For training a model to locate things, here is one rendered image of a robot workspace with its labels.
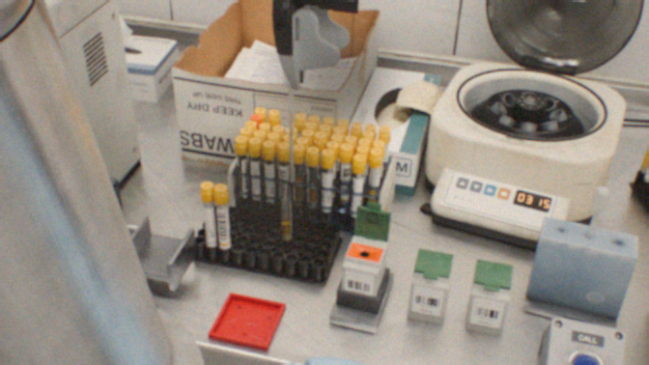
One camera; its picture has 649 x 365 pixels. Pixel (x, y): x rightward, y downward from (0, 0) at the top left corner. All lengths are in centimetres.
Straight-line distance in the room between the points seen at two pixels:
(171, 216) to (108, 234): 70
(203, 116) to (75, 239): 78
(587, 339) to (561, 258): 12
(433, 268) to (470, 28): 57
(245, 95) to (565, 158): 42
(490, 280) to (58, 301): 59
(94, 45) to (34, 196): 71
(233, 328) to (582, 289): 39
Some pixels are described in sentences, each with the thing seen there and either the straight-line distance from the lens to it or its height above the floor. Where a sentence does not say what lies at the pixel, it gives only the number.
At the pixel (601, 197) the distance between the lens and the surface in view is 83.
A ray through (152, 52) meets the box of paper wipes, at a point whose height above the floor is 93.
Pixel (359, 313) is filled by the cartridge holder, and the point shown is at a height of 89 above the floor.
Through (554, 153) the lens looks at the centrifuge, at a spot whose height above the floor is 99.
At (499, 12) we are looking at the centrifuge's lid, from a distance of 121.
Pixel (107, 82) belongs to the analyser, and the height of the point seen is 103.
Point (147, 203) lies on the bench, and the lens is 105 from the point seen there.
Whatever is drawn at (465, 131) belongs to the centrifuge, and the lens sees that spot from 99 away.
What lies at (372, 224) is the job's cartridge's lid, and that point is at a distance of 84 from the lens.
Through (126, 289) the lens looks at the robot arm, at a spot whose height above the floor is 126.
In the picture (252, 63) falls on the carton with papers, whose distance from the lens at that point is 125.
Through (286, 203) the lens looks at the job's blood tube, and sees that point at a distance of 89.
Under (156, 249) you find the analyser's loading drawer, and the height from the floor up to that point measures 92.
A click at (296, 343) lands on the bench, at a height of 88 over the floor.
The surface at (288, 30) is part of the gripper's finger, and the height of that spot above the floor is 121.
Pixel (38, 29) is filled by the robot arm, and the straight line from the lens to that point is 27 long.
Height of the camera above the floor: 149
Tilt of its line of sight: 35 degrees down
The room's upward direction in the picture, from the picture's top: 1 degrees clockwise
